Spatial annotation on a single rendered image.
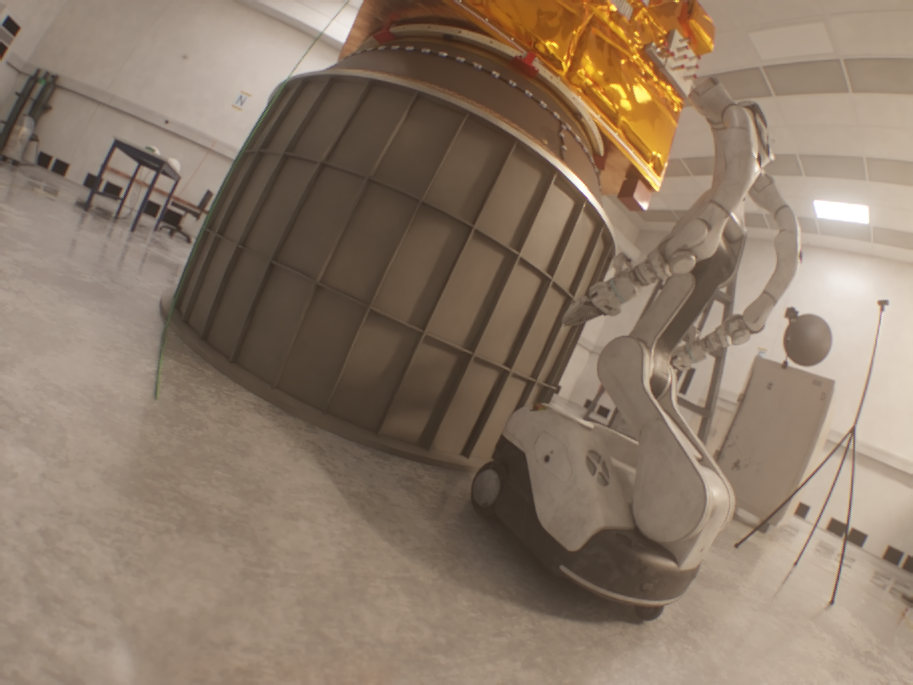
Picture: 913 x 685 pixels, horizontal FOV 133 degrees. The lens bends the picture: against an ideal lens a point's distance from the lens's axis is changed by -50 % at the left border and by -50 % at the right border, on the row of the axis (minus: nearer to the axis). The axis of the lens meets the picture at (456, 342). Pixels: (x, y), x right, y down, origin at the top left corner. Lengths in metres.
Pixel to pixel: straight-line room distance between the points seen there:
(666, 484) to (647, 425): 0.15
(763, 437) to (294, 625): 3.92
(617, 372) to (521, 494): 0.40
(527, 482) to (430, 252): 0.76
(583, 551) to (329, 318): 0.98
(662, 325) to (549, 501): 0.56
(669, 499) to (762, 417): 3.26
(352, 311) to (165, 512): 0.85
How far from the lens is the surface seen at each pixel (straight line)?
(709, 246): 0.96
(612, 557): 0.84
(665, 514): 0.91
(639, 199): 2.46
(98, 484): 0.71
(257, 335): 1.39
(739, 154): 1.02
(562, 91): 1.97
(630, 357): 1.06
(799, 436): 4.03
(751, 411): 4.15
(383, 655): 0.60
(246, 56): 7.77
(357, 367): 1.27
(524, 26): 2.07
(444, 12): 2.01
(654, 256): 0.96
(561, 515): 0.88
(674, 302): 1.13
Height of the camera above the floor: 0.44
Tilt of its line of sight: 1 degrees down
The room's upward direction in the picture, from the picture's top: 25 degrees clockwise
